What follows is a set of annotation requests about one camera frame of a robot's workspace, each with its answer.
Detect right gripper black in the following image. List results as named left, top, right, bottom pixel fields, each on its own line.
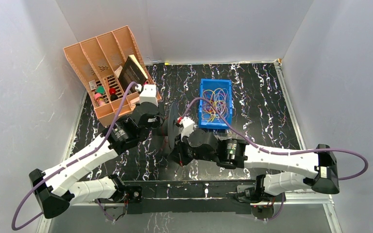
left=167, top=132, right=217, bottom=167

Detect grey cable spool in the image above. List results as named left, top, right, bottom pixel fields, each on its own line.
left=164, top=102, right=179, bottom=150

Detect blue plastic bin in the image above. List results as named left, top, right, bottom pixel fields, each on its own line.
left=198, top=79, right=233, bottom=130

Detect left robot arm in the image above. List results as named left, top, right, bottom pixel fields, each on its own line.
left=29, top=102, right=165, bottom=218

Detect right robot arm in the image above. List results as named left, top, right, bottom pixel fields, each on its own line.
left=170, top=129, right=339, bottom=201

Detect black book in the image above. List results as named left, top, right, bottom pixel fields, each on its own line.
left=118, top=54, right=148, bottom=94

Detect orange desk organizer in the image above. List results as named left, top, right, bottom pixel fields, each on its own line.
left=64, top=26, right=155, bottom=126

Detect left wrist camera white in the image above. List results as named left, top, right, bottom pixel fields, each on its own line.
left=135, top=84, right=158, bottom=107

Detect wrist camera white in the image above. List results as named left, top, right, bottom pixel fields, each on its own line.
left=176, top=116, right=195, bottom=140
left=135, top=84, right=158, bottom=107

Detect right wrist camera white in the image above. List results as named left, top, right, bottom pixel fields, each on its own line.
left=176, top=116, right=195, bottom=140

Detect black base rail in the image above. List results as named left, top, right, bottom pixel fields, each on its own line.
left=125, top=180, right=255, bottom=215

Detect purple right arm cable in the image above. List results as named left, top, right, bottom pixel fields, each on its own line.
left=180, top=97, right=369, bottom=182

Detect bundle of coloured wires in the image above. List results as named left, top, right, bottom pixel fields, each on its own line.
left=203, top=88, right=231, bottom=123

